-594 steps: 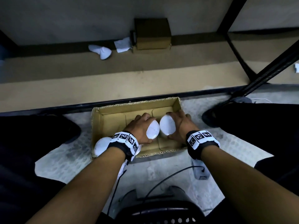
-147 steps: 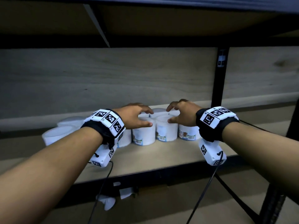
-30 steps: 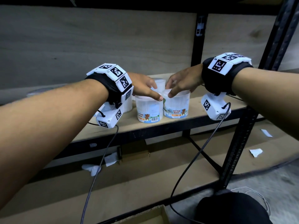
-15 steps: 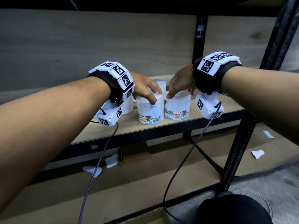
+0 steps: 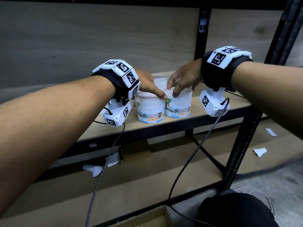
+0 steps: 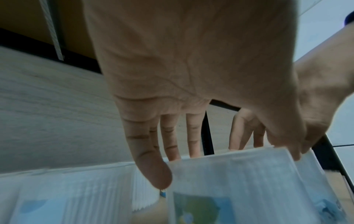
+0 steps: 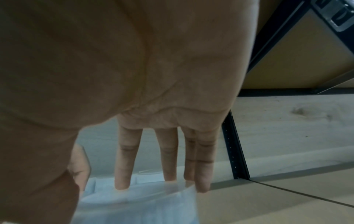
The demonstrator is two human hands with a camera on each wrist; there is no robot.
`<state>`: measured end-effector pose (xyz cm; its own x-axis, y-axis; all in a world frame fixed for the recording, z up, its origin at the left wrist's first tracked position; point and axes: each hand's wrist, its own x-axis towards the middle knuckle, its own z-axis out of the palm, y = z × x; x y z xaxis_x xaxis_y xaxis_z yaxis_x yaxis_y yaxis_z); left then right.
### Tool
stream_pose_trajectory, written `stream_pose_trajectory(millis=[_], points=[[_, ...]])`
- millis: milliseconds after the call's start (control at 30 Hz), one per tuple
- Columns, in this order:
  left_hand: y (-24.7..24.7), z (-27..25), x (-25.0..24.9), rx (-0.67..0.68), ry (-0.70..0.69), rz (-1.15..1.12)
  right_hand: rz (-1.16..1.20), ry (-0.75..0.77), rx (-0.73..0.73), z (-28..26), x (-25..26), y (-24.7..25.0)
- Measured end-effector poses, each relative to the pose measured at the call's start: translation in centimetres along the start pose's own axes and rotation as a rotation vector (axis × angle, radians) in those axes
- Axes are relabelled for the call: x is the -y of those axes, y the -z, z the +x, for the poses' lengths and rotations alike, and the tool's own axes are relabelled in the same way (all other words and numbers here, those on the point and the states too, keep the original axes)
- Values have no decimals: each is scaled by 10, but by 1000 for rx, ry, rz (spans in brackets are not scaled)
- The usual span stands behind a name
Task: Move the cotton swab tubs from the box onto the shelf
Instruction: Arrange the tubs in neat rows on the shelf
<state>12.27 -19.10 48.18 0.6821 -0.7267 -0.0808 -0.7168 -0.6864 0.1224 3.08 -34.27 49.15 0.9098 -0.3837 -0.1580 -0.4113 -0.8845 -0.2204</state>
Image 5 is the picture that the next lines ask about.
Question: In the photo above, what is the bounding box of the person's right hand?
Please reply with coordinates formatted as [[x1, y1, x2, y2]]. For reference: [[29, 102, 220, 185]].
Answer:
[[167, 58, 204, 98]]

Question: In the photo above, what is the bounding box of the person's left hand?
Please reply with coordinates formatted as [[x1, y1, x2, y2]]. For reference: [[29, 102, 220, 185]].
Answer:
[[134, 68, 168, 100]]

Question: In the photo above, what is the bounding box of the white jar with blue label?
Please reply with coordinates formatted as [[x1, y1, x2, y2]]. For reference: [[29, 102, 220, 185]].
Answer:
[[154, 76, 169, 90], [163, 87, 193, 119], [135, 91, 166, 124]]

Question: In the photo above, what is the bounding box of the black frame wooden shelf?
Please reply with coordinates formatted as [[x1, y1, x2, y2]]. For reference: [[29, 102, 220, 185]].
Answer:
[[0, 0, 303, 227]]

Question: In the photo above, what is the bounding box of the brown cardboard box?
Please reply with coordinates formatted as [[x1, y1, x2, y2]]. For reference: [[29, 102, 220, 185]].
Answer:
[[108, 205, 175, 227]]

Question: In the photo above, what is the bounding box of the person's right forearm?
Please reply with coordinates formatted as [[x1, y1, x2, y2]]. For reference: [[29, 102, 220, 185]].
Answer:
[[231, 61, 303, 141]]

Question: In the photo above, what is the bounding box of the person's left forearm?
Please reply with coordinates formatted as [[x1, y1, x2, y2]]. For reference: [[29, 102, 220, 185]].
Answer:
[[0, 75, 116, 215]]

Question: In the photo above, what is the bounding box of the person's right leg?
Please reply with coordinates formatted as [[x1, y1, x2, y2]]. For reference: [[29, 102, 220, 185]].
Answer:
[[199, 189, 280, 227]]

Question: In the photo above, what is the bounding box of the black wristband with marker tags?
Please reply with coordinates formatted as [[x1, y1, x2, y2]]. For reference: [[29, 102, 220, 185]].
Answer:
[[92, 59, 140, 102], [200, 46, 253, 92]]

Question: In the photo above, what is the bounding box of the small flat brown carton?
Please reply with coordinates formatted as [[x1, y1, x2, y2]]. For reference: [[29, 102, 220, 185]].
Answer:
[[123, 139, 151, 154]]

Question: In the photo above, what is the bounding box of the white paper piece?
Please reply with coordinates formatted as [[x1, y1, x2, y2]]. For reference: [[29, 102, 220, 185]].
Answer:
[[105, 152, 121, 167]]

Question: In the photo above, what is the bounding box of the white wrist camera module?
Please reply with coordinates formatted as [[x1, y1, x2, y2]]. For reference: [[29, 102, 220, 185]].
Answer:
[[199, 87, 230, 117], [103, 99, 132, 127]]

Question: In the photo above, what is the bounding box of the thin black cable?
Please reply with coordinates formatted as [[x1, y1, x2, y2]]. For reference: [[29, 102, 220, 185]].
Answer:
[[168, 98, 230, 227], [85, 120, 126, 227]]

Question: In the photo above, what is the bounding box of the thin white cable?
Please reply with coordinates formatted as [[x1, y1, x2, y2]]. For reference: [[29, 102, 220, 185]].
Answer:
[[234, 186, 276, 216]]

